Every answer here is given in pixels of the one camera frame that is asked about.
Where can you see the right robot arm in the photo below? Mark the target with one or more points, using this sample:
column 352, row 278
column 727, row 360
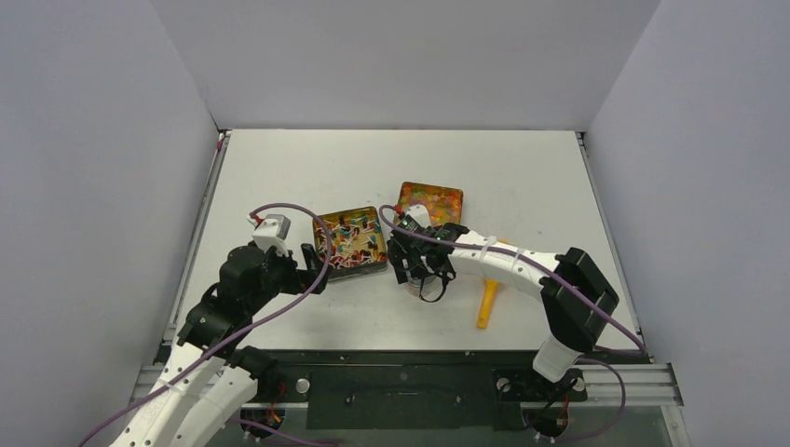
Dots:
column 577, row 299

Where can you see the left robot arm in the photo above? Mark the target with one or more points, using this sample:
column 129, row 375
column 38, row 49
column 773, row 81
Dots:
column 208, row 374

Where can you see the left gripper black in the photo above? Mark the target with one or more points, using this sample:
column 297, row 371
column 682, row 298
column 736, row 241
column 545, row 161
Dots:
column 299, row 277

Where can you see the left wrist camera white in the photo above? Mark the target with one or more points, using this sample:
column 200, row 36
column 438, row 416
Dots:
column 270, row 232

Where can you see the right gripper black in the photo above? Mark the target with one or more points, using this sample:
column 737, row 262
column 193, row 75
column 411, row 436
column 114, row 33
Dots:
column 403, row 258

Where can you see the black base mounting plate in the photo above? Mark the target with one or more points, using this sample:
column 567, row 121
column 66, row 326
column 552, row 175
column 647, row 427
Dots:
column 400, row 389

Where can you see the orange plastic scoop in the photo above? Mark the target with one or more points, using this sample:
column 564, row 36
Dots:
column 487, row 303

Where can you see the tin box of gummy candies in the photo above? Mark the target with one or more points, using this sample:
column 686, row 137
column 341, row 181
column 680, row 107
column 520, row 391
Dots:
column 444, row 204

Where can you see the clear plastic round container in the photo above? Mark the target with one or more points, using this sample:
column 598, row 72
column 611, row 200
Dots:
column 415, row 289

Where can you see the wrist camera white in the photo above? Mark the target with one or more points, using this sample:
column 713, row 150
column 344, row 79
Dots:
column 415, row 219
column 270, row 232

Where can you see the tin box of lollipops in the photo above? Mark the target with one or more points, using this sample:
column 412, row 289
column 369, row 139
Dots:
column 355, row 246

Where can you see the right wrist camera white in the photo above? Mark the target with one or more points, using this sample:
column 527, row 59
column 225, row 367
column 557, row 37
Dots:
column 415, row 219

